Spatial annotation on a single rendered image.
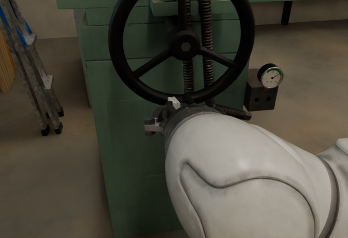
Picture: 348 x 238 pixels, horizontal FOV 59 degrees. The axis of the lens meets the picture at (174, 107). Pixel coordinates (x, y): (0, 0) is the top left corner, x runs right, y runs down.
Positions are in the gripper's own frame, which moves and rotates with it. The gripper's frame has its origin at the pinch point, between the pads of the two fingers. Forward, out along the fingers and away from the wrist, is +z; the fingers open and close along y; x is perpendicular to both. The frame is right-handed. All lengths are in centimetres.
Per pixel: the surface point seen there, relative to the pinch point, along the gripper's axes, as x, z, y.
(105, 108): 4.5, 27.8, 15.5
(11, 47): -14, 98, 62
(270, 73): -3.1, 18.4, -28.3
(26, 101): 20, 151, 77
